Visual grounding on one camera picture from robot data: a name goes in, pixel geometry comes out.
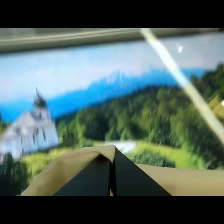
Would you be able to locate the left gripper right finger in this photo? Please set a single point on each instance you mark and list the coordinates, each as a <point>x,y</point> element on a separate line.
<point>133,181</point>

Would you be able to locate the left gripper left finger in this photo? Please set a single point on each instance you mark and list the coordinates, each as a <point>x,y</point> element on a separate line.
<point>90,181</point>

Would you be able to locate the beige pants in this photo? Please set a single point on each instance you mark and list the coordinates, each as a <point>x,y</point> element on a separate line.
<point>186,181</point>

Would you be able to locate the silver frame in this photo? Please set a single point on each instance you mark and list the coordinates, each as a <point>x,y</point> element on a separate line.
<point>66,39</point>

